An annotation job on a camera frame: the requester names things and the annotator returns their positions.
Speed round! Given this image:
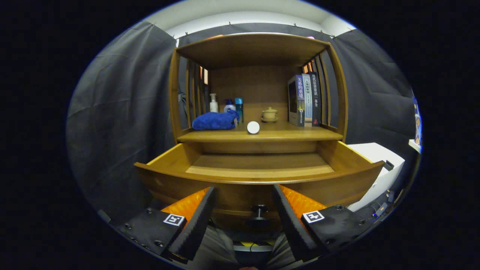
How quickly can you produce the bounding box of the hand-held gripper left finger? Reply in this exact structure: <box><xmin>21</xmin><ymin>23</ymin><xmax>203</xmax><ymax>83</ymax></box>
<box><xmin>117</xmin><ymin>186</ymin><xmax>217</xmax><ymax>262</ymax></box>

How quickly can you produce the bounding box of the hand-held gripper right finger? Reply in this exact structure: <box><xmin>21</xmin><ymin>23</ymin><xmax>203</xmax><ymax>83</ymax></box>
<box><xmin>272</xmin><ymin>184</ymin><xmax>375</xmax><ymax>262</ymax></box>

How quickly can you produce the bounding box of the wooden drawer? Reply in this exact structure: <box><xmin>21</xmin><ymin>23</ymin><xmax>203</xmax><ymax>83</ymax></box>
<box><xmin>134</xmin><ymin>139</ymin><xmax>386</xmax><ymax>231</ymax></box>

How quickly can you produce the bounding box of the wooden countertop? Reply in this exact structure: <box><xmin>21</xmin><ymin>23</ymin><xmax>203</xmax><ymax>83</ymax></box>
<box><xmin>176</xmin><ymin>120</ymin><xmax>344</xmax><ymax>143</ymax></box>

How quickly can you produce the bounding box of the wooden cabinet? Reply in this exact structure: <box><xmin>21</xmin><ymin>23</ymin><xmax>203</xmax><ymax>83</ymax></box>
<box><xmin>168</xmin><ymin>33</ymin><xmax>349</xmax><ymax>154</ymax></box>

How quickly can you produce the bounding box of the black electronic device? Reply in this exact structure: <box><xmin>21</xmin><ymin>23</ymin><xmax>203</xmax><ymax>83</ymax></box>
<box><xmin>356</xmin><ymin>189</ymin><xmax>396</xmax><ymax>222</ymax></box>

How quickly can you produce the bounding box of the blue folded towel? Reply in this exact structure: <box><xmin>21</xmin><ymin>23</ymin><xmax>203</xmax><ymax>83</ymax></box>
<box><xmin>192</xmin><ymin>110</ymin><xmax>240</xmax><ymax>131</ymax></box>

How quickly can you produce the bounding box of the white storage box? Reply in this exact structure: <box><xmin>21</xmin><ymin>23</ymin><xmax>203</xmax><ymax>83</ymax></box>
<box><xmin>345</xmin><ymin>142</ymin><xmax>406</xmax><ymax>212</ymax></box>

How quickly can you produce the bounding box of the beige lidded teacup with saucer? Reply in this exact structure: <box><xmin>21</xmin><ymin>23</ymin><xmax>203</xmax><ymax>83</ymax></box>
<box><xmin>261</xmin><ymin>106</ymin><xmax>279</xmax><ymax>123</ymax></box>

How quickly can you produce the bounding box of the blue spine book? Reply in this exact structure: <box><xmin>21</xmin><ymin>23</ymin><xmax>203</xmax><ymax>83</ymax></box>
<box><xmin>288</xmin><ymin>75</ymin><xmax>305</xmax><ymax>127</ymax></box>

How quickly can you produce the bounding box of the white spine book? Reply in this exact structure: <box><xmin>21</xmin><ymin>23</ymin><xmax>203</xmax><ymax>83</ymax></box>
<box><xmin>302</xmin><ymin>73</ymin><xmax>313</xmax><ymax>127</ymax></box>

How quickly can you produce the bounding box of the black spine book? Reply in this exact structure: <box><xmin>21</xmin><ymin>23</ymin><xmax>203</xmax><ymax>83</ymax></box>
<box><xmin>309</xmin><ymin>72</ymin><xmax>322</xmax><ymax>127</ymax></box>

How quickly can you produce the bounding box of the black backdrop cloth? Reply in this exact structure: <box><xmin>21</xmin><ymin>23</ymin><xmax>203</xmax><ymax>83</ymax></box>
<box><xmin>67</xmin><ymin>21</ymin><xmax>419</xmax><ymax>225</ymax></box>

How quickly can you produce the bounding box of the blue dotted gift bag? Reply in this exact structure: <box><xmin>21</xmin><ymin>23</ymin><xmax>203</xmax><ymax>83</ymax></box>
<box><xmin>412</xmin><ymin>96</ymin><xmax>422</xmax><ymax>145</ymax></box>

